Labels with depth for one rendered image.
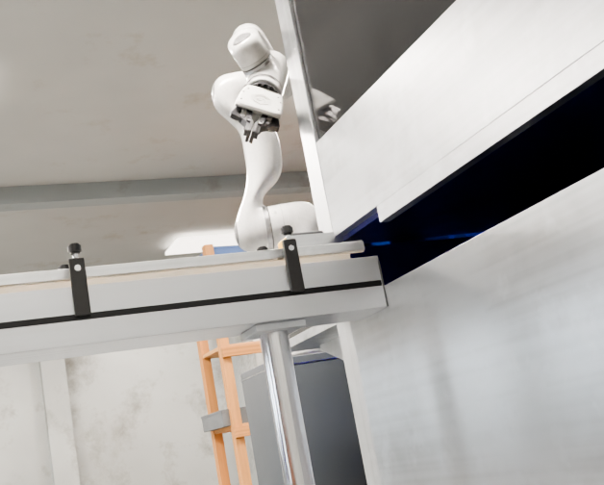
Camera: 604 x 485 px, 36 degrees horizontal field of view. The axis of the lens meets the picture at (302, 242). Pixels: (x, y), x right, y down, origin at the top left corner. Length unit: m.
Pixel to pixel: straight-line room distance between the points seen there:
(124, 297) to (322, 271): 0.34
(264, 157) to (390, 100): 0.97
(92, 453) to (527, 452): 11.26
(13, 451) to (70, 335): 10.88
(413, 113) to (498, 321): 0.37
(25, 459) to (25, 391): 0.84
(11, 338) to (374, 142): 0.68
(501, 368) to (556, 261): 0.21
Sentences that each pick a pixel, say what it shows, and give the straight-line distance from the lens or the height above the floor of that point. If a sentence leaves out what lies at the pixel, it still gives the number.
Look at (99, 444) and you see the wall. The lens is 12.47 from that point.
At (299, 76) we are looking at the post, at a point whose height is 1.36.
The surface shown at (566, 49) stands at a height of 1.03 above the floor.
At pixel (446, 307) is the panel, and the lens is 1.46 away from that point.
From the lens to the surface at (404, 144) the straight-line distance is 1.53.
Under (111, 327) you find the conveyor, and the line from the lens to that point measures 1.48.
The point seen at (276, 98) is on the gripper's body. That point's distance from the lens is 2.03.
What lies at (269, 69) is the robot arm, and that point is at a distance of 2.10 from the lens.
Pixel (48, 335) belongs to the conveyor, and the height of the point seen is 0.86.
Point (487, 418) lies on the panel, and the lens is 1.41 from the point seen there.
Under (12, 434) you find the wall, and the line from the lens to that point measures 12.35.
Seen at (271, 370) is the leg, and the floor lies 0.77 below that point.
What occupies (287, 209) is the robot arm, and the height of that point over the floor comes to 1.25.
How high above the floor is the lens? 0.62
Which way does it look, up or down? 13 degrees up
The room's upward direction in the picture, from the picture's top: 11 degrees counter-clockwise
